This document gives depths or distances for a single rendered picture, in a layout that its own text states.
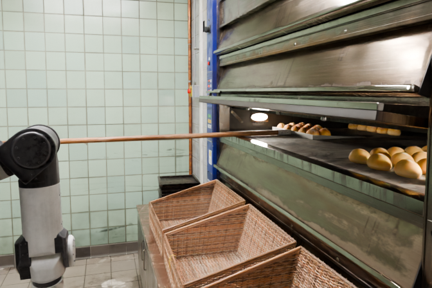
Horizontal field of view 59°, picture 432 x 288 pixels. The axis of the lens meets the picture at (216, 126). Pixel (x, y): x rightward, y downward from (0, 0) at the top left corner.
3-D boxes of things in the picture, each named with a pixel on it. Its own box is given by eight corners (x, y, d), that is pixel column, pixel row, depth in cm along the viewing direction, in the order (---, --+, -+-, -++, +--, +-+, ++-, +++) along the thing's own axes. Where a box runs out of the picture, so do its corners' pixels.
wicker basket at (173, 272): (250, 251, 211) (251, 202, 209) (298, 306, 157) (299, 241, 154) (162, 261, 199) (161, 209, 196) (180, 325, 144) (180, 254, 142)
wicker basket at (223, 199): (217, 216, 269) (217, 178, 267) (247, 248, 216) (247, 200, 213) (148, 224, 255) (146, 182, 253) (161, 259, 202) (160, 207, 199)
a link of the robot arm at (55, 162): (57, 188, 86) (53, 128, 85) (13, 193, 83) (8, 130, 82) (61, 178, 97) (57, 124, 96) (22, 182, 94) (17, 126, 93)
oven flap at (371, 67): (218, 93, 265) (227, 66, 265) (425, 96, 94) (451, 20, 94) (213, 91, 264) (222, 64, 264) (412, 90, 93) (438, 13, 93)
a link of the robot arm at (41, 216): (72, 278, 91) (65, 185, 89) (11, 287, 87) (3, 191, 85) (76, 258, 102) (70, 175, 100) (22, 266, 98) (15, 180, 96)
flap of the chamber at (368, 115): (198, 101, 262) (225, 105, 268) (375, 121, 91) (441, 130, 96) (198, 98, 262) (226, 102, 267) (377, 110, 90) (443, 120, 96)
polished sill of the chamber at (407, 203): (227, 136, 270) (227, 130, 270) (442, 215, 98) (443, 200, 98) (219, 137, 269) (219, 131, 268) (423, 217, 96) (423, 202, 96)
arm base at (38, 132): (65, 170, 85) (44, 121, 83) (5, 193, 81) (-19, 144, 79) (69, 159, 99) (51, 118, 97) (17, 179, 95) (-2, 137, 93)
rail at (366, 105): (198, 98, 262) (202, 98, 262) (377, 110, 90) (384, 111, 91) (199, 95, 262) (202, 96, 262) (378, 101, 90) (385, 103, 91)
